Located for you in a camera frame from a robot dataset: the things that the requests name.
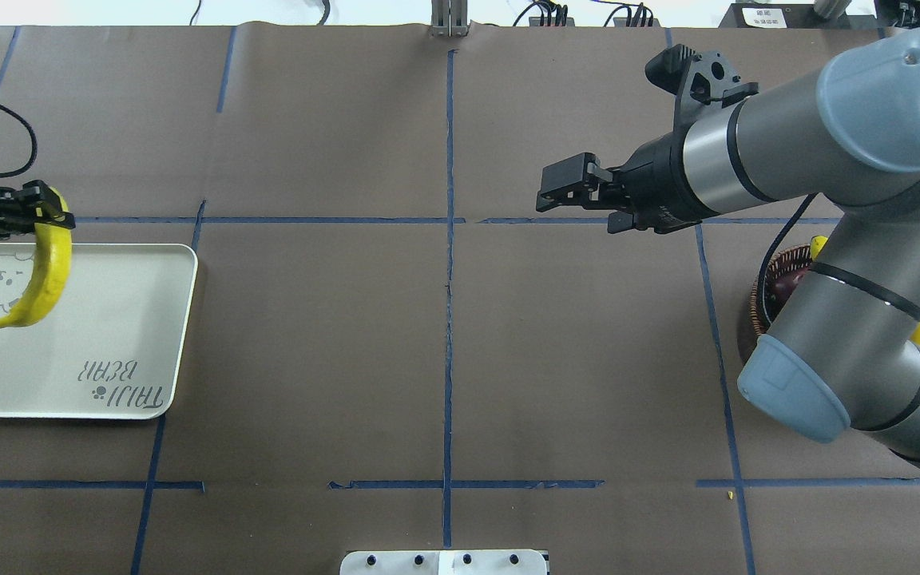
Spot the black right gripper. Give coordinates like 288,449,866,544
534,134,702,234

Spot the yellow banana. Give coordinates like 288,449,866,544
0,212,73,330
808,236,828,262

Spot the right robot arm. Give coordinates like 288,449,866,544
536,28,920,469

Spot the brown wicker basket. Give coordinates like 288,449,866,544
749,243,920,376

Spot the cream rectangular tray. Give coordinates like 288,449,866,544
0,243,198,421

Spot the dark red plum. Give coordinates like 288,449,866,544
769,267,808,307

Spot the black box with label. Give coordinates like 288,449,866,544
718,2,828,30

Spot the metal cup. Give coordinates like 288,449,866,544
813,0,853,22

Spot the white pillar with base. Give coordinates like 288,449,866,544
339,549,551,574

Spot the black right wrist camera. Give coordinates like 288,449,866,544
644,44,760,131

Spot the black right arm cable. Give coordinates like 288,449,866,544
757,192,820,328

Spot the aluminium frame post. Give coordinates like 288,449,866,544
430,0,470,38

